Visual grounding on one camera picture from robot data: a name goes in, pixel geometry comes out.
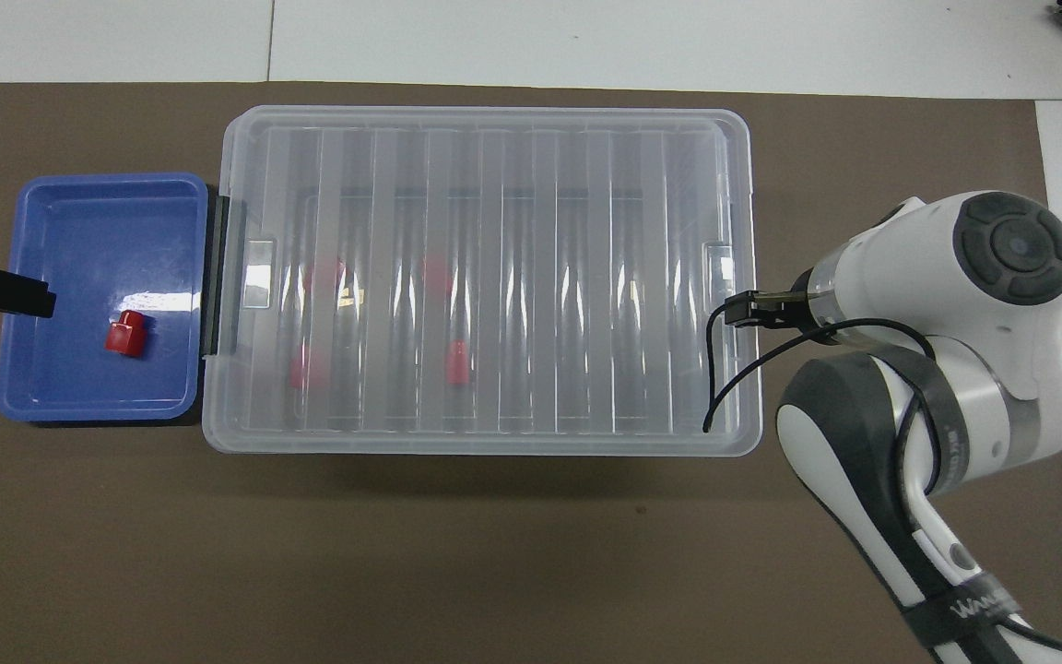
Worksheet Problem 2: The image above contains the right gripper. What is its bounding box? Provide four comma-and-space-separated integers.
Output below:
760, 267, 820, 346

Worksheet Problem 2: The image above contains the clear plastic box lid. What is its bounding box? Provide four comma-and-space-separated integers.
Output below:
214, 104, 757, 444

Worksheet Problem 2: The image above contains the clear plastic storage box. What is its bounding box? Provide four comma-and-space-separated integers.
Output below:
201, 104, 764, 458

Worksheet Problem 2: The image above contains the black box latch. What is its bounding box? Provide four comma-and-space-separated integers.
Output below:
204, 188, 247, 362

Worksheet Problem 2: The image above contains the blue plastic tray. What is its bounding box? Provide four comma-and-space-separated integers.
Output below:
0, 172, 210, 424

